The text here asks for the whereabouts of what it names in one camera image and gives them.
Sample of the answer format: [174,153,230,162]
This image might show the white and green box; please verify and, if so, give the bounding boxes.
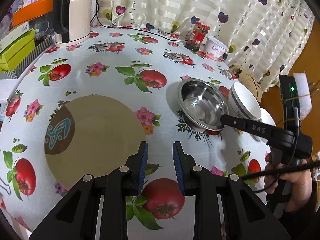
[0,22,30,53]

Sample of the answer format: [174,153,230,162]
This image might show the person's right hand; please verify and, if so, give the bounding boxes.
[264,152,316,213]

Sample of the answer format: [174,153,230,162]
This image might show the stainless steel bowl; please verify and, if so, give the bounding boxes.
[177,79,229,132]

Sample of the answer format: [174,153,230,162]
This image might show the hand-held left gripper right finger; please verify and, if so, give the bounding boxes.
[172,141,292,240]

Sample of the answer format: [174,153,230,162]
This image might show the green cardboard box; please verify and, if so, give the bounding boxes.
[0,29,35,73]

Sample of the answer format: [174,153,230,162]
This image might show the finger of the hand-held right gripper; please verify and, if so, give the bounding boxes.
[220,114,274,142]

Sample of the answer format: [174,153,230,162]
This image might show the beige plate brown emblem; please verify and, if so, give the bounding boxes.
[44,95,148,193]

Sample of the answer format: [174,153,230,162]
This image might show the cream electric kettle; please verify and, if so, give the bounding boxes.
[53,0,92,43]

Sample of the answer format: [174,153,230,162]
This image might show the white yogurt cup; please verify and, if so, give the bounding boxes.
[205,35,229,62]

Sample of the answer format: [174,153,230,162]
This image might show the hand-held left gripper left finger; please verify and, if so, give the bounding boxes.
[29,141,149,240]

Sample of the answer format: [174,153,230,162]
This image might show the black white striped tray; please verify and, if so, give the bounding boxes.
[5,36,54,78]

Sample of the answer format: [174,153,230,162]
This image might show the floral vegetable print tablecloth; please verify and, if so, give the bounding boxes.
[0,24,278,240]

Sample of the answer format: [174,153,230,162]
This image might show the dark printed box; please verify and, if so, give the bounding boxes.
[30,17,54,42]

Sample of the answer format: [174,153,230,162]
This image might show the heart print curtain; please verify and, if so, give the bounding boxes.
[96,0,315,90]

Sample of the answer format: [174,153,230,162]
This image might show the brown twine ball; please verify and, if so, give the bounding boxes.
[231,65,263,103]

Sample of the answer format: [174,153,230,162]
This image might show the black power cable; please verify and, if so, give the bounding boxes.
[90,0,188,42]

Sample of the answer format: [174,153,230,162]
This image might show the chili sauce glass jar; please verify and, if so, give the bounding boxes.
[186,21,209,52]

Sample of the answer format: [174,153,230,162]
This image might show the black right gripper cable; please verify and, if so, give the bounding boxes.
[239,161,320,193]

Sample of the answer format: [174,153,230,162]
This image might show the white kettle base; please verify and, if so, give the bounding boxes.
[55,34,90,47]

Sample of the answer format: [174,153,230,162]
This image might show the person's right forearm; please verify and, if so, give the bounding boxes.
[306,180,320,233]

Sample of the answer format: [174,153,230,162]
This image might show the white bowl blue stripe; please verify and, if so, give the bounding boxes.
[250,109,277,143]
[228,82,262,120]

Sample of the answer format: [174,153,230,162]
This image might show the orange box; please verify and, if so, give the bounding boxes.
[12,0,54,28]

